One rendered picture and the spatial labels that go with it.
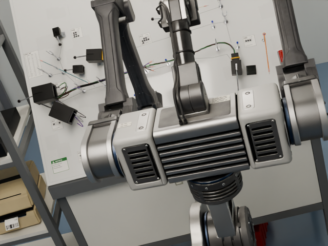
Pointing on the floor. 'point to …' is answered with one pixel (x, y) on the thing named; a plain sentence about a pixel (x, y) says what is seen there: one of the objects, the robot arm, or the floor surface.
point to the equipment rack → (40, 231)
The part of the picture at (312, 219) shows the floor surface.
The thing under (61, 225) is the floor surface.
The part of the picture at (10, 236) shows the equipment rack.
